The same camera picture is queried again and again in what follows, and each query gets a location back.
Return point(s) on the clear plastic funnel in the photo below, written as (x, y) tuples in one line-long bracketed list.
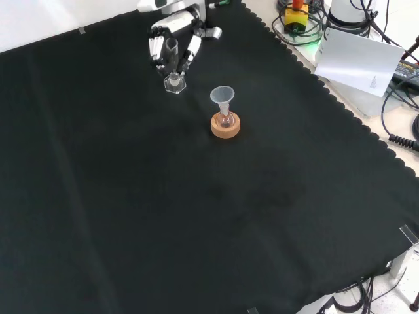
[(222, 95)]

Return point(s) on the clear round-bottom flask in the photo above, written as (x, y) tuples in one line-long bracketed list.
[(226, 120)]

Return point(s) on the yellow stop button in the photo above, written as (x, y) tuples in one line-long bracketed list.
[(296, 20)]

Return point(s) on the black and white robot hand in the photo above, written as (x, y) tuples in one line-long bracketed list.
[(173, 23)]

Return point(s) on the black cloth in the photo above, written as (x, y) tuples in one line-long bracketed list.
[(163, 196)]

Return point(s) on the white cylinder with black band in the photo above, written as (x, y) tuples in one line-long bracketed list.
[(347, 16)]

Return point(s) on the grey tape piece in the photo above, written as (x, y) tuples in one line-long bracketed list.
[(253, 310), (82, 31), (410, 233)]

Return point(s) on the pale board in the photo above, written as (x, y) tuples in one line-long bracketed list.
[(357, 62)]

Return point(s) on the black power adapter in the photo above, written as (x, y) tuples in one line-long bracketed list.
[(407, 72)]

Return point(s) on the clear graduated cylinder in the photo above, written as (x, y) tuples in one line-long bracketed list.
[(174, 85)]

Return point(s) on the white box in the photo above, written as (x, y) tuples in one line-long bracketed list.
[(355, 98)]

